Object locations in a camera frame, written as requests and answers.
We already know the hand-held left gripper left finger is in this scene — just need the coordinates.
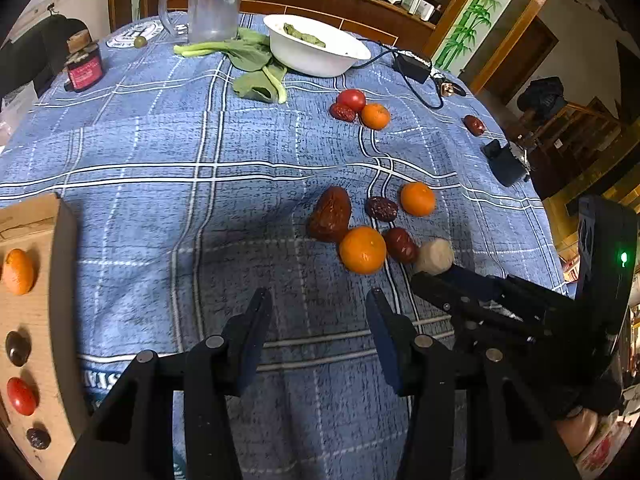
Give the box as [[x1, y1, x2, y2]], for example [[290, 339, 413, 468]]
[[59, 287, 273, 480]]

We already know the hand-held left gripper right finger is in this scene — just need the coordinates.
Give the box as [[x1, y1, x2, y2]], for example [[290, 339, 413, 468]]
[[365, 287, 581, 480]]

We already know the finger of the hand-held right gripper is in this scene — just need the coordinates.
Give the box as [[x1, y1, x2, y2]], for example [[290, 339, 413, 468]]
[[447, 264, 538, 311], [410, 272, 526, 346]]

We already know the pale yam chunk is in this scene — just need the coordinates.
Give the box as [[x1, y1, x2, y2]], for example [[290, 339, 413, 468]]
[[412, 238, 455, 276]]

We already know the cardboard box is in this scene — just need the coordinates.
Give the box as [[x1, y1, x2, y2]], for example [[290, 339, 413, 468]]
[[0, 192, 93, 480]]

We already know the large red tomato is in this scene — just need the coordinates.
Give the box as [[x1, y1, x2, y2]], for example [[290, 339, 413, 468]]
[[6, 377, 39, 416]]

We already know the large orange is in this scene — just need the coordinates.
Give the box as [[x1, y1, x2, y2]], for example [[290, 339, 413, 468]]
[[1, 248, 36, 296]]

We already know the small orange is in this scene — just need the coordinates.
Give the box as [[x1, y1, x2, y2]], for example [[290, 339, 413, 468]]
[[360, 103, 391, 131], [400, 181, 437, 218], [339, 226, 388, 275]]

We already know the large wrinkled red date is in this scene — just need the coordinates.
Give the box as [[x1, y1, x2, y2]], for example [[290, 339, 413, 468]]
[[306, 186, 352, 244]]

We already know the wooden stair railing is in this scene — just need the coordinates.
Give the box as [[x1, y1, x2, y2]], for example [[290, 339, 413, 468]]
[[517, 97, 638, 171]]

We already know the blue plaid tablecloth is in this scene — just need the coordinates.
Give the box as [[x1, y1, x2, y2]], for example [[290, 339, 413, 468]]
[[0, 12, 571, 480]]

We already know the dark jacket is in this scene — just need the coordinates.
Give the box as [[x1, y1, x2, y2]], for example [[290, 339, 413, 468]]
[[517, 76, 568, 120]]

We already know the bunch of keys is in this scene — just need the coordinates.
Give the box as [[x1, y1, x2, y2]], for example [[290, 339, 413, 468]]
[[434, 74, 468, 98]]

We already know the small red tomato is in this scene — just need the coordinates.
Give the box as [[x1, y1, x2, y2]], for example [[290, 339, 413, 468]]
[[337, 89, 367, 113]]

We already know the wooden door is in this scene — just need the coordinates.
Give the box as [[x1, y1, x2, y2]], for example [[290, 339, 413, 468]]
[[472, 15, 560, 106]]

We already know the white bowl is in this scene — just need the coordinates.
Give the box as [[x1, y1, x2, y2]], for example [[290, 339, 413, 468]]
[[263, 14, 372, 78]]

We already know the green leafy vegetable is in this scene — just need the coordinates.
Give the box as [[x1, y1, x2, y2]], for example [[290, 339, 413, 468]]
[[173, 27, 290, 105]]

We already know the white box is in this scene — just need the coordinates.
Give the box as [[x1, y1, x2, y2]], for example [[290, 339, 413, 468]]
[[402, 0, 436, 22]]

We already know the dark jar with red label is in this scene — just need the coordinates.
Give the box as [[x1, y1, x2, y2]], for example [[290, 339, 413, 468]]
[[64, 31, 105, 93]]

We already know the clear plastic pitcher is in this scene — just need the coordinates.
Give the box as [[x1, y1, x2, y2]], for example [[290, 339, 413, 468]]
[[157, 0, 249, 43]]

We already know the black chair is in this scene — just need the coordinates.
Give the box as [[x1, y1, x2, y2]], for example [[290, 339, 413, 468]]
[[0, 16, 87, 98]]

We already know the black power adapter with cable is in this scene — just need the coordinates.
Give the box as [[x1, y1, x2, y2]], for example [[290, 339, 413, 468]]
[[350, 37, 473, 110]]

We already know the bamboo wall poster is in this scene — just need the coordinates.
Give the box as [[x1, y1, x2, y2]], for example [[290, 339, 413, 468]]
[[432, 0, 526, 73]]

